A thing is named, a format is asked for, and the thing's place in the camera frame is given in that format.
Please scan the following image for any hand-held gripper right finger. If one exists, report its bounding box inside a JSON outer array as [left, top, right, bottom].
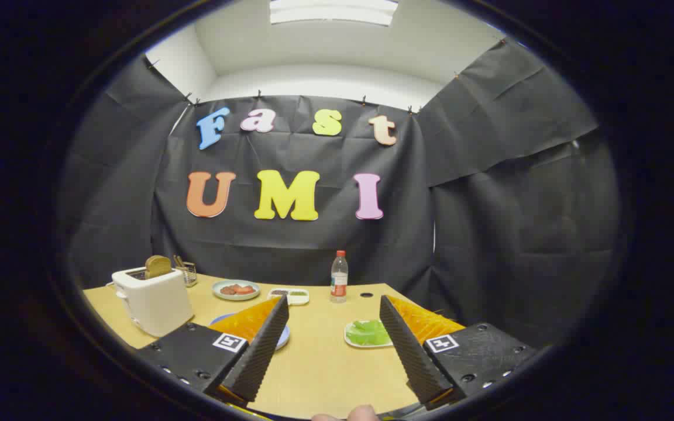
[[379, 295, 538, 411]]

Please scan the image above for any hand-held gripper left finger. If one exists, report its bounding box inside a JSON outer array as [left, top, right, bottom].
[[136, 295, 290, 410]]

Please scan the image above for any white divided condiment dish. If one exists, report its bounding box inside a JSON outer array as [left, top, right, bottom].
[[268, 288, 310, 306]]

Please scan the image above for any brown bread slice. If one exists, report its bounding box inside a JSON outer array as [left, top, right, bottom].
[[145, 255, 173, 279]]

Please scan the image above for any blue round plate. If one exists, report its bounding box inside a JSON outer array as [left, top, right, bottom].
[[210, 313, 291, 351]]

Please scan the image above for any metal wire utensil holder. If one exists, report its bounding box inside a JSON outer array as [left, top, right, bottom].
[[173, 255, 198, 288]]

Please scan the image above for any white toaster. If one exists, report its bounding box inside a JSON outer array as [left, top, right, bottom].
[[106, 266, 194, 338]]

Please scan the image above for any white square dish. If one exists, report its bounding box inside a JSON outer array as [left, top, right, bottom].
[[344, 319, 394, 349]]

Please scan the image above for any pale green round plate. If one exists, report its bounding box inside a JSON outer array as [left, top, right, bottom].
[[212, 279, 261, 301]]

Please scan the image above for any green lettuce leaf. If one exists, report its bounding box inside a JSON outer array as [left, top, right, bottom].
[[346, 320, 391, 346]]

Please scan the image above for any clear plastic water bottle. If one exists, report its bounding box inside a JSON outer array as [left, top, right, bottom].
[[330, 250, 349, 303]]

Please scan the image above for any ceiling light panel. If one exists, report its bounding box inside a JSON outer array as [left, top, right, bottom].
[[269, 0, 399, 26]]

